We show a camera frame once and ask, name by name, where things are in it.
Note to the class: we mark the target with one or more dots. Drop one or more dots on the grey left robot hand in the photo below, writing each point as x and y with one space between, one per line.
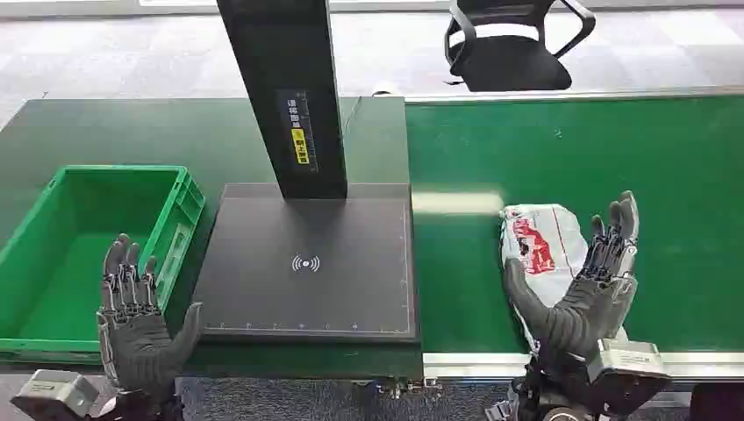
136 348

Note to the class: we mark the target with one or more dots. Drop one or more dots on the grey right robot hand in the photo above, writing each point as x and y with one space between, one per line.
581 316

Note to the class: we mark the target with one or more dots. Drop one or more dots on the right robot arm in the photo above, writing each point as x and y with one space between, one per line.
552 389

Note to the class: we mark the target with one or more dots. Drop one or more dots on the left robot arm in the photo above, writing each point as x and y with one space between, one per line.
136 409

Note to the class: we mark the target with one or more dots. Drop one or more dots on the white parcel bag red print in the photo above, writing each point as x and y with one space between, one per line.
543 244

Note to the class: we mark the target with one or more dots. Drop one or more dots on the green plastic crate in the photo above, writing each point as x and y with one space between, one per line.
64 273

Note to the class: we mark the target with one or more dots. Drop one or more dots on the green conveyor belt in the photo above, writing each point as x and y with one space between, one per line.
668 174

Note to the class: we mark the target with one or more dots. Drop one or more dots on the yellow warning label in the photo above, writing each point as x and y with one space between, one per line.
300 146

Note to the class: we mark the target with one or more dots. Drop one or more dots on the black office chair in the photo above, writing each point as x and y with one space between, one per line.
511 64

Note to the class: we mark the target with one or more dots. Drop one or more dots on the black scanner column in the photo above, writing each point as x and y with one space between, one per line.
279 64

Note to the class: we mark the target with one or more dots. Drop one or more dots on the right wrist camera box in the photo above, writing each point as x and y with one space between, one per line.
630 372

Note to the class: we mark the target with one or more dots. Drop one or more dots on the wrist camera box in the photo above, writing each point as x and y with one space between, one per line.
55 394
630 372

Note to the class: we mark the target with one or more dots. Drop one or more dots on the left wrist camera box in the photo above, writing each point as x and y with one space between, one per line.
55 394

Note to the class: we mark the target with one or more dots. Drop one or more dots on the silver conveyor frame rail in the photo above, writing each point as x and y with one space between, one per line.
476 366

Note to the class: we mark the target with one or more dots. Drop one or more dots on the metal conveyor bracket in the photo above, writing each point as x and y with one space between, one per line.
410 386

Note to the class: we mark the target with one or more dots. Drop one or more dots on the black scanner base plate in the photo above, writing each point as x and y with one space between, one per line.
325 279

